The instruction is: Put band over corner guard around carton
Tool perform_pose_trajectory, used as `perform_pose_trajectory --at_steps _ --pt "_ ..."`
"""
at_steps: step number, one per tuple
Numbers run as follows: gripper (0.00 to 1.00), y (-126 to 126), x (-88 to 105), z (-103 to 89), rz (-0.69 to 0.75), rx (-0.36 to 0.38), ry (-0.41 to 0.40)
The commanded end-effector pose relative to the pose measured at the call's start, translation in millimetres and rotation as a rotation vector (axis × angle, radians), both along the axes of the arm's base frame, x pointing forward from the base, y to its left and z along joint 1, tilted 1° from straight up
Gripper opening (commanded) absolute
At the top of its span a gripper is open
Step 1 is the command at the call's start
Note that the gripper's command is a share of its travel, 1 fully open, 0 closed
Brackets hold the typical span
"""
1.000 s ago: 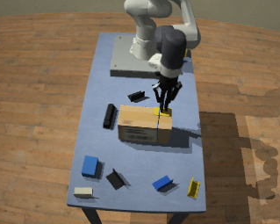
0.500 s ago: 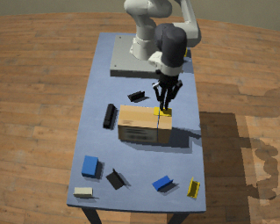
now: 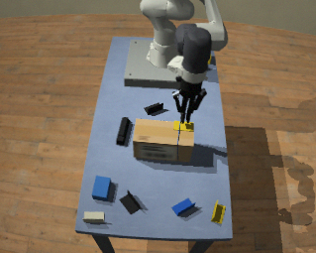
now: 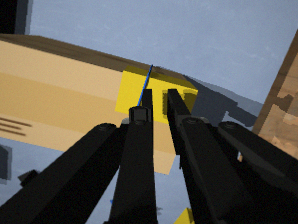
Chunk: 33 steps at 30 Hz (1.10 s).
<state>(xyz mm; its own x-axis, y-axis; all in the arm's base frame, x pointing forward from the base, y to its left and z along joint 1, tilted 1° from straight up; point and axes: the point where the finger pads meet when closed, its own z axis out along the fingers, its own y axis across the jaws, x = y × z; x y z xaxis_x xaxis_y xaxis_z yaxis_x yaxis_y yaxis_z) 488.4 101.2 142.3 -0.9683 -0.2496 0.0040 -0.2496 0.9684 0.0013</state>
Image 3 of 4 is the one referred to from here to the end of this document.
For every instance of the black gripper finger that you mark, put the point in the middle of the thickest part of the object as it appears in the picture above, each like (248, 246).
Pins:
(196, 104)
(183, 104)

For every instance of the tan cardboard box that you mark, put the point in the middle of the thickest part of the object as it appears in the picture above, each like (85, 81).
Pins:
(154, 139)

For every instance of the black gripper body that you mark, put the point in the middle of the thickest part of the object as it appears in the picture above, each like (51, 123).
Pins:
(187, 87)

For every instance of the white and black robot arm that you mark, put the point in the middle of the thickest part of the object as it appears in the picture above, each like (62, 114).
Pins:
(195, 44)

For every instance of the blue box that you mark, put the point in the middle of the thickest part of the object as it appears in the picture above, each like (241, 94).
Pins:
(101, 188)

